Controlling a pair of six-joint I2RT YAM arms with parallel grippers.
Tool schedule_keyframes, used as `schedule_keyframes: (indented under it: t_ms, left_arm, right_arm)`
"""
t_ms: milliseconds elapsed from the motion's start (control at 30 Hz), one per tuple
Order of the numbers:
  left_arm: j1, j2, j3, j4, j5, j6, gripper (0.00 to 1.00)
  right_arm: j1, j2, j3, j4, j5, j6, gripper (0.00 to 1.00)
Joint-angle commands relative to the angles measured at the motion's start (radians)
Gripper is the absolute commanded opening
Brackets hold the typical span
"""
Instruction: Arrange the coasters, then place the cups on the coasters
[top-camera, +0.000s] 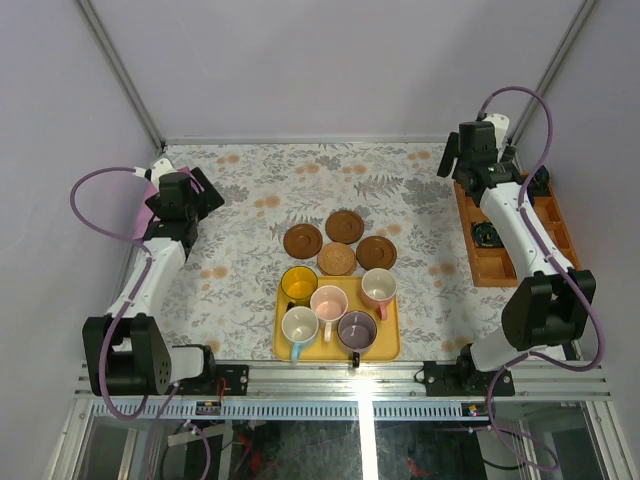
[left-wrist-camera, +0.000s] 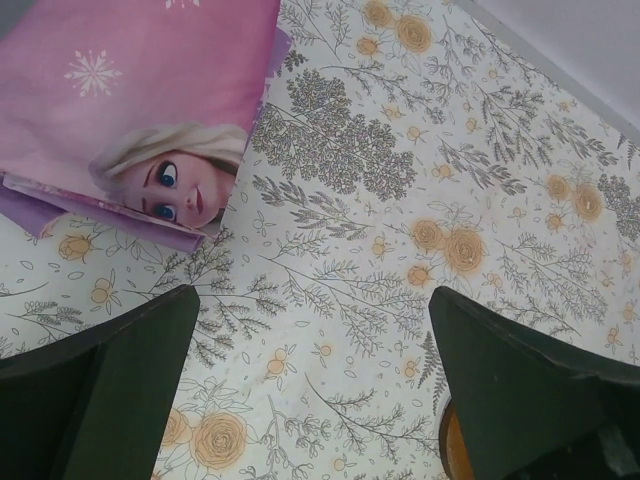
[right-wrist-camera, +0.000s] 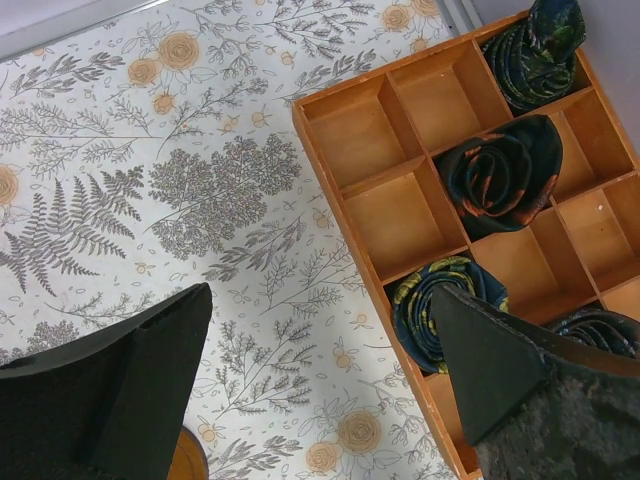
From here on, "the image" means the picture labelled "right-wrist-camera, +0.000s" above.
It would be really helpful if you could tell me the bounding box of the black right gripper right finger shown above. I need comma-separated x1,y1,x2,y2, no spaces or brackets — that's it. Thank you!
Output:
433,286,639,479

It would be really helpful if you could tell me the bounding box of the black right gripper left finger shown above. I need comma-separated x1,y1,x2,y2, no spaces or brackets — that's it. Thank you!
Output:
1,283,212,479

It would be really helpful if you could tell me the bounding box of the brown wooden coaster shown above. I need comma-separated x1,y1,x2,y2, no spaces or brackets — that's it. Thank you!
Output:
167,427,209,480

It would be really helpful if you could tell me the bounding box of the dark blue rolled tie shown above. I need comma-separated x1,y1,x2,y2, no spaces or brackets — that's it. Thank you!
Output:
546,308,639,360

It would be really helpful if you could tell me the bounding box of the blue yellow-patterned rolled tie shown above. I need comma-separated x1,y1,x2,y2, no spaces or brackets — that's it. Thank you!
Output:
391,255,509,374

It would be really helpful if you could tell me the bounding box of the dark orange-patterned rolled tie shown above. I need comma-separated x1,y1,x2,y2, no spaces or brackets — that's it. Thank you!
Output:
435,115,563,239

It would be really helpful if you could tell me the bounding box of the floral patterned table mat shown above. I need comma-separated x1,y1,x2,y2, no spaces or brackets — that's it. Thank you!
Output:
1,1,452,479

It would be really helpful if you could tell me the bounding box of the orange wooden divided tray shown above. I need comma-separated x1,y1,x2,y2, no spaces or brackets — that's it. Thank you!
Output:
291,10,640,480

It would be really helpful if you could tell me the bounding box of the dark green rolled tie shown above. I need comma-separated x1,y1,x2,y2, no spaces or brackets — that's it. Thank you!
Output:
482,0,586,113

